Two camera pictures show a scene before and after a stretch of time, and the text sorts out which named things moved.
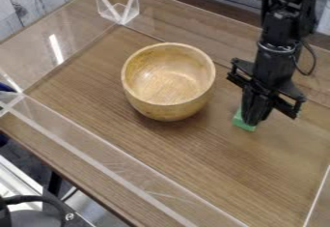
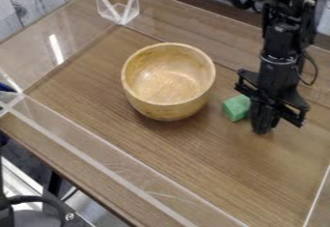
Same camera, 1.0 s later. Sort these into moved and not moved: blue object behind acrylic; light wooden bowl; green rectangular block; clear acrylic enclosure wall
Moved: green rectangular block
Not moved: clear acrylic enclosure wall; light wooden bowl; blue object behind acrylic
